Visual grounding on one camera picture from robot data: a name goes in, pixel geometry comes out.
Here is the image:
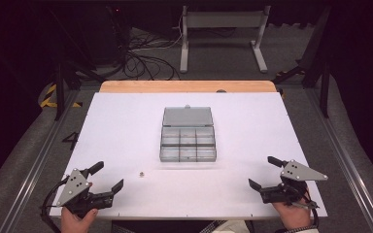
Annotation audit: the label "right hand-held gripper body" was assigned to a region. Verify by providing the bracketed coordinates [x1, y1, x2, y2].
[259, 159, 329, 210]

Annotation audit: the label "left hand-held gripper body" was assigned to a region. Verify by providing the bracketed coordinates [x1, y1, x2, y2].
[56, 168, 115, 219]

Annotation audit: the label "clear plastic compartment box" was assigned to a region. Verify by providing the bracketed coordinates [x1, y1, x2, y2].
[159, 104, 218, 163]

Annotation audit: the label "person's left hand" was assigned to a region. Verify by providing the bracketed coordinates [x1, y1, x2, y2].
[60, 207, 99, 233]

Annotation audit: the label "person's right hand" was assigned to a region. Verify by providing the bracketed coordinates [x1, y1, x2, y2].
[271, 202, 313, 231]

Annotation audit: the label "white table cover board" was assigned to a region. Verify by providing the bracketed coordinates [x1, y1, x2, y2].
[49, 91, 328, 218]

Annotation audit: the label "person's light clothing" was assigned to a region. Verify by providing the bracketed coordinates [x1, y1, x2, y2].
[199, 219, 251, 233]

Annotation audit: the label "black tripod stand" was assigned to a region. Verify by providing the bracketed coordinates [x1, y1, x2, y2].
[47, 8, 106, 121]
[272, 5, 333, 118]

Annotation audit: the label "white metal stand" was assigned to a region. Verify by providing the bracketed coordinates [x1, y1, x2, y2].
[179, 5, 272, 74]

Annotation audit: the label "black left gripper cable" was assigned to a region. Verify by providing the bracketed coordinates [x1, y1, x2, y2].
[40, 176, 71, 233]

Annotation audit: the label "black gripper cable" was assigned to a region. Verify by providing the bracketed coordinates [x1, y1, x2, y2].
[40, 176, 71, 233]
[304, 188, 321, 229]

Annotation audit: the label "aluminium floor rail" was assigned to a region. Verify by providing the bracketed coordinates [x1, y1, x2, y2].
[0, 88, 81, 233]
[305, 86, 373, 233]

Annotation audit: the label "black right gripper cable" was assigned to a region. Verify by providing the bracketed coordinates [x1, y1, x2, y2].
[304, 188, 321, 229]

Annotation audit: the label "black floor cables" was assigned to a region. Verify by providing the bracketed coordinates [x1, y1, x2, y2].
[121, 27, 182, 81]

